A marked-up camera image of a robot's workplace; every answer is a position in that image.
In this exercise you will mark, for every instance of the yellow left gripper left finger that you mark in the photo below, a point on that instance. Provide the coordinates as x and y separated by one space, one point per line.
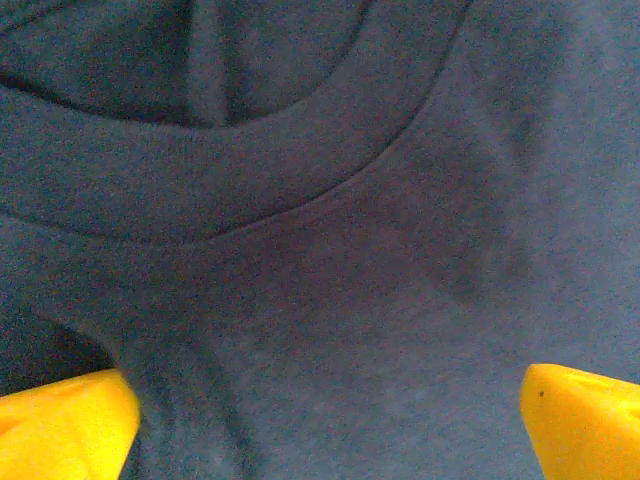
65 430

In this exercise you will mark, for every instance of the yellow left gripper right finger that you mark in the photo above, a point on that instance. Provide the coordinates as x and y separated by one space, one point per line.
585 435

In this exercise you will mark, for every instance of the navy blue t-shirt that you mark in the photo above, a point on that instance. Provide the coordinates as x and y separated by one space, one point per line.
320 225

